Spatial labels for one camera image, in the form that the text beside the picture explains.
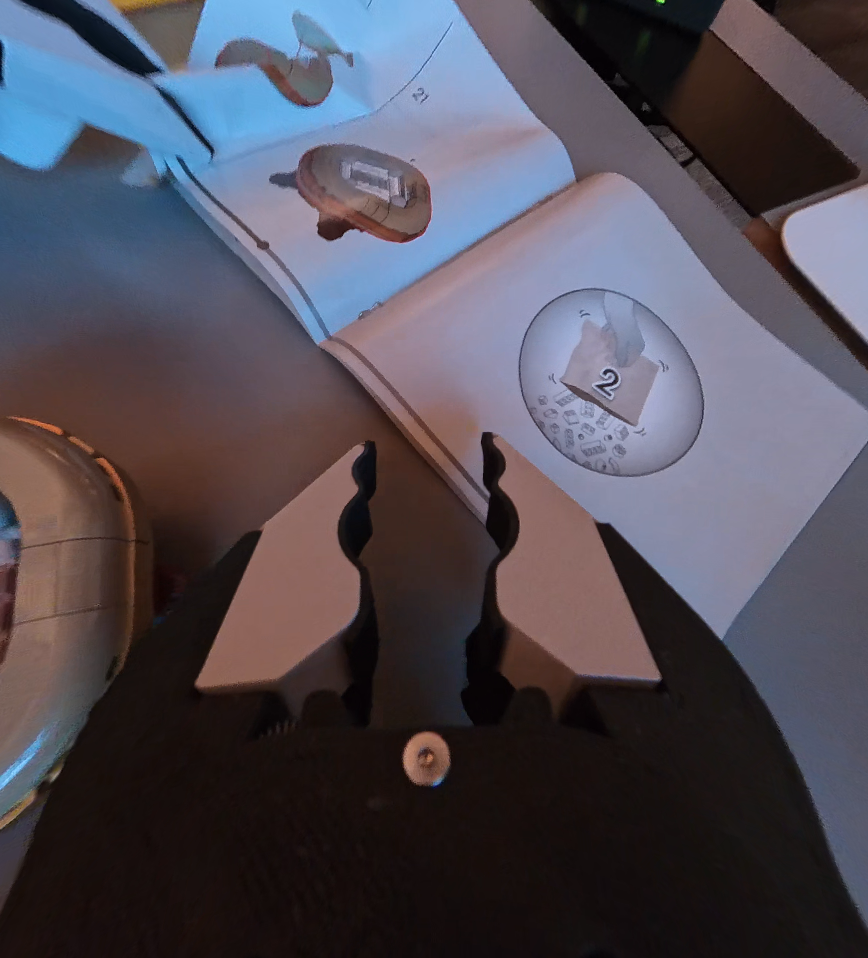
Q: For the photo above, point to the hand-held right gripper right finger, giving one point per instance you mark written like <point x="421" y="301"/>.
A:
<point x="568" y="599"/>

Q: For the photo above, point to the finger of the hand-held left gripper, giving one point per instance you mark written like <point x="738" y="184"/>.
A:
<point x="52" y="22"/>
<point x="89" y="105"/>

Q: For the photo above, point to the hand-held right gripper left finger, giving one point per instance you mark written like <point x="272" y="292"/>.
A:
<point x="284" y="599"/>

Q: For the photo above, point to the instruction booklet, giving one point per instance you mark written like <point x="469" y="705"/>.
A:
<point x="479" y="299"/>

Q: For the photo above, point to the grey desk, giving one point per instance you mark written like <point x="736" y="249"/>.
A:
<point x="179" y="337"/>

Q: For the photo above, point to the brick-built plant pot model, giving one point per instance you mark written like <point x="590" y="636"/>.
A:
<point x="67" y="561"/>

